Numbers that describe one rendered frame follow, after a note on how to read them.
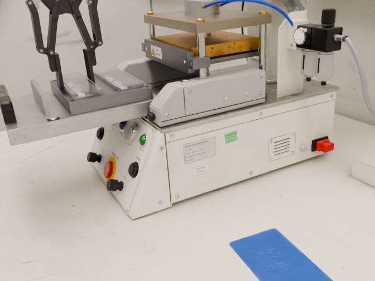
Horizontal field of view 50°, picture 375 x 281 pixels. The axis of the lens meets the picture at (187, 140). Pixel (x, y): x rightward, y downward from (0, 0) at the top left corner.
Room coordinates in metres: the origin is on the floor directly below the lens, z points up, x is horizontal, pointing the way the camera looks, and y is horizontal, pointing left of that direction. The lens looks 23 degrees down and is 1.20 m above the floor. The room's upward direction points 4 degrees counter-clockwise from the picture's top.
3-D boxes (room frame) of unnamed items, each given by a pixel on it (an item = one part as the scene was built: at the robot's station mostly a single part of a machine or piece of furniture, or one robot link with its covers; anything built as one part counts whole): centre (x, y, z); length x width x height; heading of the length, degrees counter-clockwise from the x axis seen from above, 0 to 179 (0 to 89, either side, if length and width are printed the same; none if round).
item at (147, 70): (1.04, 0.07, 0.96); 0.25 x 0.05 x 0.07; 116
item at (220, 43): (0.93, -0.06, 1.07); 0.22 x 0.17 x 0.10; 26
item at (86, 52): (0.82, 0.19, 1.03); 0.03 x 0.01 x 0.07; 26
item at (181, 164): (0.92, -0.05, 0.84); 0.53 x 0.37 x 0.17; 116
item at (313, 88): (0.96, -0.08, 0.93); 0.46 x 0.35 x 0.01; 116
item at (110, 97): (0.83, 0.18, 0.98); 0.20 x 0.17 x 0.03; 26
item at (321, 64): (0.80, -0.27, 1.05); 0.15 x 0.05 x 0.15; 26
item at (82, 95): (0.81, 0.22, 1.00); 0.18 x 0.06 x 0.02; 26
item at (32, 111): (0.81, 0.22, 0.97); 0.30 x 0.22 x 0.08; 116
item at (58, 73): (0.80, 0.25, 1.03); 0.03 x 0.01 x 0.07; 26
